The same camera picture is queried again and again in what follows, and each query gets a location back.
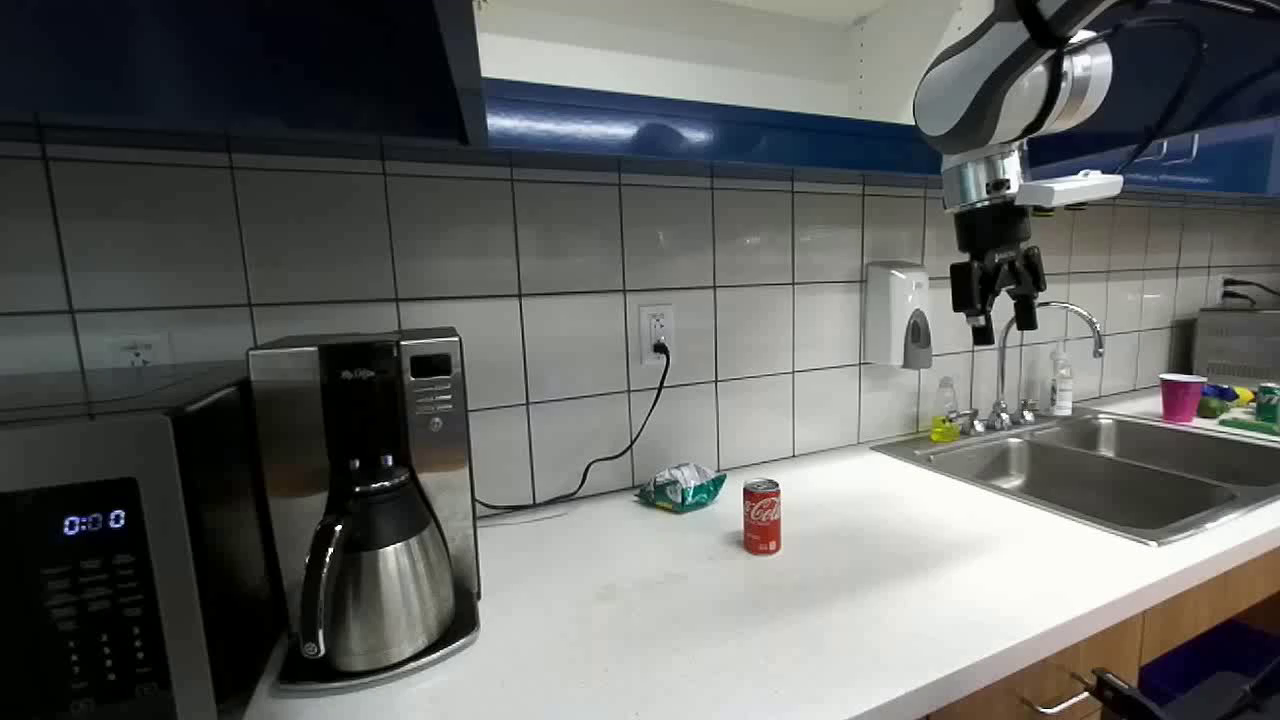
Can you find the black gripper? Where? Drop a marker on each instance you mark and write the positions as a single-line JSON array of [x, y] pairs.
[[994, 244]]

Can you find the red soda can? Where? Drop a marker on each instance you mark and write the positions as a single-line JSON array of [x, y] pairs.
[[763, 517]]

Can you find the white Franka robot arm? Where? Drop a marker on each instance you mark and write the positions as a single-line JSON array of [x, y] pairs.
[[984, 82]]

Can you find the blue cabinet door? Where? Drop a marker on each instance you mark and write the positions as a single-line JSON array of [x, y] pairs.
[[1202, 147], [227, 65]]

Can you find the chrome gooseneck faucet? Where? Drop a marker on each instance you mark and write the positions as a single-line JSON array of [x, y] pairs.
[[1090, 326]]

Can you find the small white bottle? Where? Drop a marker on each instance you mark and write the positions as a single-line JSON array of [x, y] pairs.
[[1061, 394]]

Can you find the yellow dish soap bottle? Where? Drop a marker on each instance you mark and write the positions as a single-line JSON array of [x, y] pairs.
[[945, 427]]

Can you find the stainless steel sink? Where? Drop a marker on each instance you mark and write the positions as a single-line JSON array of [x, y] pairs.
[[1092, 487]]

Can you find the pink plastic cup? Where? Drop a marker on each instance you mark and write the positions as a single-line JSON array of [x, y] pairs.
[[1180, 397]]

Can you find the colourful dishes pile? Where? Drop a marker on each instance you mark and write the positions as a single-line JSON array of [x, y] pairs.
[[1241, 404]]

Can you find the green dish with sponge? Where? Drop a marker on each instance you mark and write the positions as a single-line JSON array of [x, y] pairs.
[[683, 491]]

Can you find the blue plastic bin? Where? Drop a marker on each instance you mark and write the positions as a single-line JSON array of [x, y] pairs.
[[1206, 660]]

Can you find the black steel coffee maker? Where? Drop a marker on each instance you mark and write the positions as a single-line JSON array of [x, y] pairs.
[[442, 442]]

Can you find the stainless steel coffee carafe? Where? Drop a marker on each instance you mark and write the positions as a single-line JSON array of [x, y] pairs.
[[385, 595]]

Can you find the black microwave oven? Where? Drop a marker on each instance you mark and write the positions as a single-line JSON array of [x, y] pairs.
[[95, 574]]

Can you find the white wall soap dispenser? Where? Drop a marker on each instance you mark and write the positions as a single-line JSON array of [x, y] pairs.
[[890, 312]]

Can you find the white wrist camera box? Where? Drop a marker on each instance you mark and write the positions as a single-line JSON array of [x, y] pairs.
[[1070, 190]]

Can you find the white wall outlet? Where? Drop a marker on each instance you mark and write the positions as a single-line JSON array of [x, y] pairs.
[[656, 334], [143, 359]]

